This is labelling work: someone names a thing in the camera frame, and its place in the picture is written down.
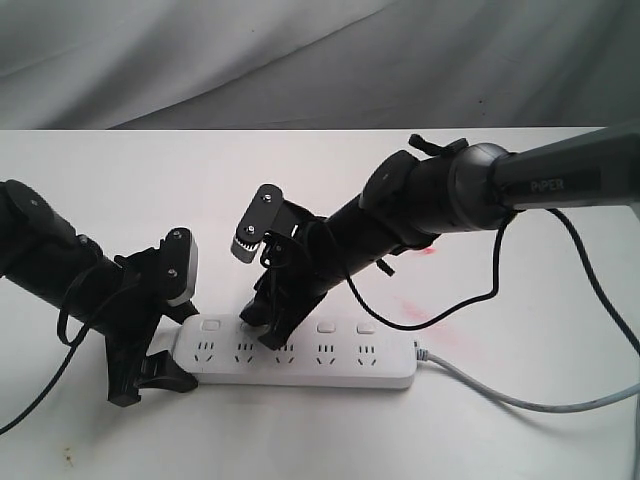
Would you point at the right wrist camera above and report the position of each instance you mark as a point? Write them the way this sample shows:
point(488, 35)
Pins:
point(269, 216)

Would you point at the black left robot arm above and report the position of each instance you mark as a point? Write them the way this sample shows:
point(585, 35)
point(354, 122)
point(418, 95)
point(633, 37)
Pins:
point(42, 253)

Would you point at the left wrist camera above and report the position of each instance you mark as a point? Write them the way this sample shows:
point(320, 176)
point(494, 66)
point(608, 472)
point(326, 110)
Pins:
point(178, 266)

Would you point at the grey backdrop cloth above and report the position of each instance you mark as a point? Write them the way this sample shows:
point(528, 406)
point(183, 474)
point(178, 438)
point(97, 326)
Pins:
point(318, 64)

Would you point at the white five-outlet power strip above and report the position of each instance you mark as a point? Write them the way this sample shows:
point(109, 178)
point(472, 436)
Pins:
point(322, 352)

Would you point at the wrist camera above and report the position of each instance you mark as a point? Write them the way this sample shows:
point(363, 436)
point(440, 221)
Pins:
point(178, 266)
point(269, 216)

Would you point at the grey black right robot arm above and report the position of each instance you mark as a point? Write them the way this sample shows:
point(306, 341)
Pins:
point(412, 198)

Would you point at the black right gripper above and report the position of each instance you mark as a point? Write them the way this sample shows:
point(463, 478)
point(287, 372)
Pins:
point(297, 277)

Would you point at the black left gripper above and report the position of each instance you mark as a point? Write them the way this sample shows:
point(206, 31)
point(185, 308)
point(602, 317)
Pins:
point(132, 319)

